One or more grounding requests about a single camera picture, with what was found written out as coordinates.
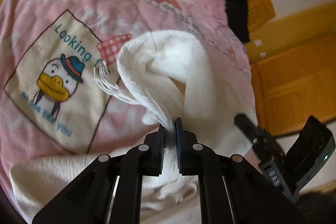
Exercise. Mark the white knitted garment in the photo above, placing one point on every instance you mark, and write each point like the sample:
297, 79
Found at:
172, 75

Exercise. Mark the wooden wardrobe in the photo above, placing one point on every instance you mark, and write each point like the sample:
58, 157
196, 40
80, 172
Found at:
295, 84

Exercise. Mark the pink patterned bed quilt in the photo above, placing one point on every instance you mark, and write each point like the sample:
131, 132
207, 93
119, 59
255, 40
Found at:
59, 59

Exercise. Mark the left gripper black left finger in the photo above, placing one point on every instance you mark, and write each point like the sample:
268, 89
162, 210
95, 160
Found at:
109, 189

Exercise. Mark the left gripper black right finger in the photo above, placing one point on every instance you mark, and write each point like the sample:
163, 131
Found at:
231, 190

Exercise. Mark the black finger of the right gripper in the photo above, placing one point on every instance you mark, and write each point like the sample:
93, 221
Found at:
264, 144

